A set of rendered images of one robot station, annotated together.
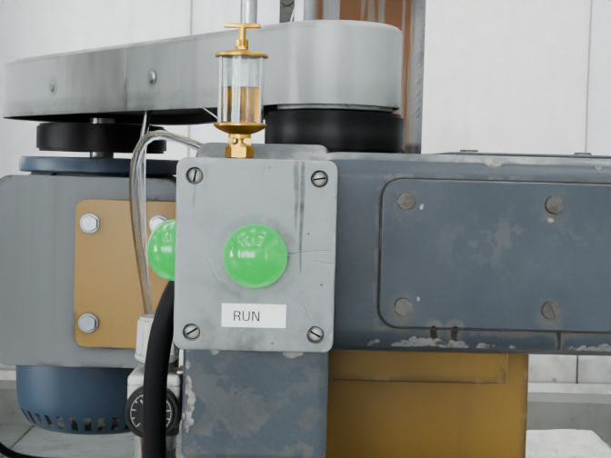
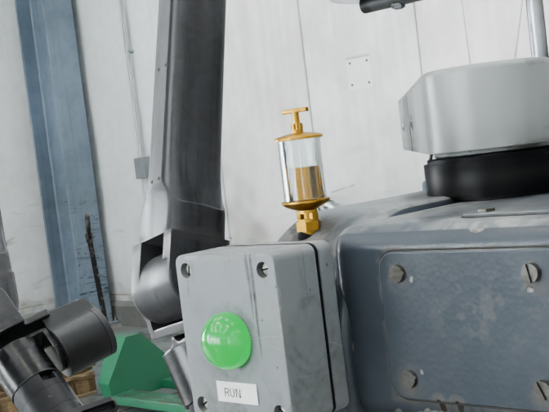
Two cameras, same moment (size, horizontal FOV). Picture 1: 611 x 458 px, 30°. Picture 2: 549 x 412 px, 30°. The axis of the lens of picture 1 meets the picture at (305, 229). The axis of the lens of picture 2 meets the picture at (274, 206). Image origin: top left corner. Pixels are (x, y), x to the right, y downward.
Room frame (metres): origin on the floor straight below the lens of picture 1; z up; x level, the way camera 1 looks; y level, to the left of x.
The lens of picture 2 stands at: (0.17, -0.37, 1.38)
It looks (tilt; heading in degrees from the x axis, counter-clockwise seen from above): 3 degrees down; 45
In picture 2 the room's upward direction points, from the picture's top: 7 degrees counter-clockwise
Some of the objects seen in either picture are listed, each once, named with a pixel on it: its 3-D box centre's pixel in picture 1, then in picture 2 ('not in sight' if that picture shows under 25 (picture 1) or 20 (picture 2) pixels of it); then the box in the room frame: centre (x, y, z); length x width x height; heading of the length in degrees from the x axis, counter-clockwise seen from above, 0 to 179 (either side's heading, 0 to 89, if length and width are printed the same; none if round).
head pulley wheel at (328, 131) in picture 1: (334, 133); (496, 172); (0.73, -0.02, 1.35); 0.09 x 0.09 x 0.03
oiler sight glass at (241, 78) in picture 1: (240, 90); (301, 169); (0.61, 0.04, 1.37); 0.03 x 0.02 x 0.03; 91
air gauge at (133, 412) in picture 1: (152, 411); not in sight; (0.78, 0.10, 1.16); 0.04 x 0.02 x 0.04; 91
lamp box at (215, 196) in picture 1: (256, 252); (261, 330); (0.55, 0.02, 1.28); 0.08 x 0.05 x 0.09; 91
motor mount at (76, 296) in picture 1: (163, 272); not in sight; (0.98, 0.12, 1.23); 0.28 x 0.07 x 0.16; 91
